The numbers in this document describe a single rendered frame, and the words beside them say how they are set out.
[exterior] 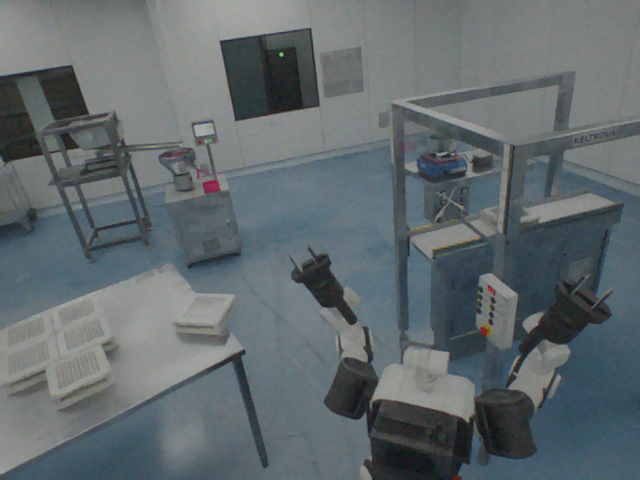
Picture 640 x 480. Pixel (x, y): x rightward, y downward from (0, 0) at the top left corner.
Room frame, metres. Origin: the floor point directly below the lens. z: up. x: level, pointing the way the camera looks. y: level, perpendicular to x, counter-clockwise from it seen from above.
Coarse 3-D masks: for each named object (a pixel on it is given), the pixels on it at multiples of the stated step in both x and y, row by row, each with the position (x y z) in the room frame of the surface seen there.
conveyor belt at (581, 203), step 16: (528, 208) 2.50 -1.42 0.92; (544, 208) 2.48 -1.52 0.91; (560, 208) 2.45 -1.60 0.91; (576, 208) 2.42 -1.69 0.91; (592, 208) 2.40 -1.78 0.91; (464, 224) 2.40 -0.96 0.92; (480, 224) 2.38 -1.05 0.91; (416, 240) 2.29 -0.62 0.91; (432, 240) 2.26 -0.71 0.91; (448, 240) 2.23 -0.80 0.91
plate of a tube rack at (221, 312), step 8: (192, 296) 1.96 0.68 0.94; (216, 296) 1.93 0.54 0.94; (224, 296) 1.92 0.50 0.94; (232, 296) 1.91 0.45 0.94; (224, 304) 1.85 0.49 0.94; (216, 312) 1.79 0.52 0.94; (224, 312) 1.78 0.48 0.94; (176, 320) 1.77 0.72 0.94; (184, 320) 1.76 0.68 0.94; (192, 320) 1.75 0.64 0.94; (200, 320) 1.74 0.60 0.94; (208, 320) 1.73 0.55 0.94; (216, 320) 1.72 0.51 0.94
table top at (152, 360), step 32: (128, 288) 2.26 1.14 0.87; (160, 288) 2.21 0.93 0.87; (192, 288) 2.16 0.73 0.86; (128, 320) 1.92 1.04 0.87; (160, 320) 1.89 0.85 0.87; (128, 352) 1.66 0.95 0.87; (160, 352) 1.63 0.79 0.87; (192, 352) 1.60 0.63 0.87; (224, 352) 1.57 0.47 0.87; (0, 384) 1.55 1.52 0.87; (128, 384) 1.44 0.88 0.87; (160, 384) 1.41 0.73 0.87; (0, 416) 1.35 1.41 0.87; (32, 416) 1.32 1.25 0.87; (64, 416) 1.30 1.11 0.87; (96, 416) 1.28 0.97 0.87; (0, 448) 1.18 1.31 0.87; (32, 448) 1.16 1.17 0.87; (64, 448) 1.17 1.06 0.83
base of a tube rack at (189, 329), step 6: (234, 306) 1.89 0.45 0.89; (228, 312) 1.84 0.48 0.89; (228, 318) 1.80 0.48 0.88; (222, 324) 1.75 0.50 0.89; (180, 330) 1.75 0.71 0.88; (186, 330) 1.74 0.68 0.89; (192, 330) 1.73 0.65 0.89; (198, 330) 1.73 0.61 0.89; (204, 330) 1.72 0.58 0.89; (210, 330) 1.71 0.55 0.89; (222, 330) 1.72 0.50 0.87
